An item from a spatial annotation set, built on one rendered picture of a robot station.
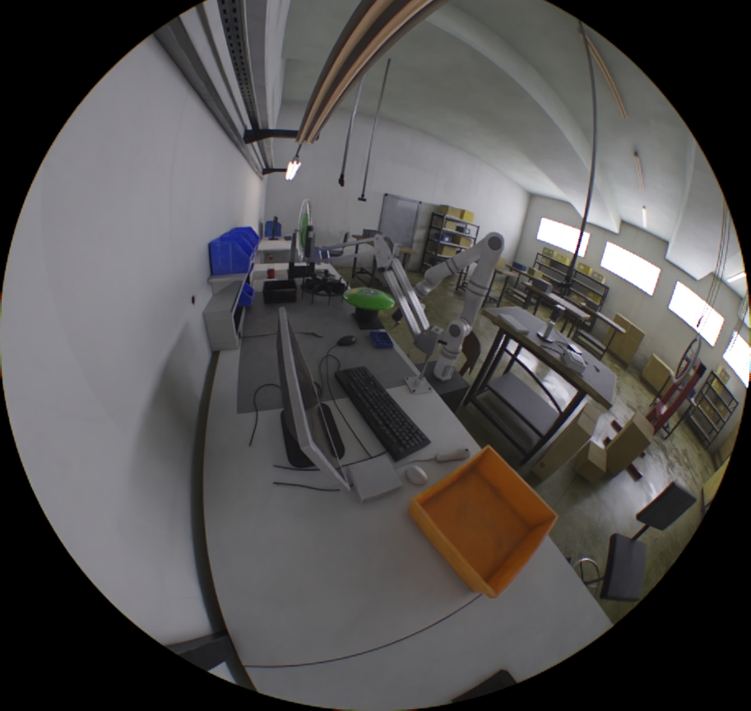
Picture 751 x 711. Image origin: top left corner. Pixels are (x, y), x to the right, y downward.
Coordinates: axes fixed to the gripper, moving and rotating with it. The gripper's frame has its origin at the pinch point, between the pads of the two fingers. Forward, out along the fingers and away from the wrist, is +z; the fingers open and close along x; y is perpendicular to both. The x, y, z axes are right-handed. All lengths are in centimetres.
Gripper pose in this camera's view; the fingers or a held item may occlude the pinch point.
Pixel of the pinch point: (392, 327)
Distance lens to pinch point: 118.6
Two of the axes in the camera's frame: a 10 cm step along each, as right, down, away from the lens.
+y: -7.4, -6.7, -0.2
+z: -5.6, 6.1, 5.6
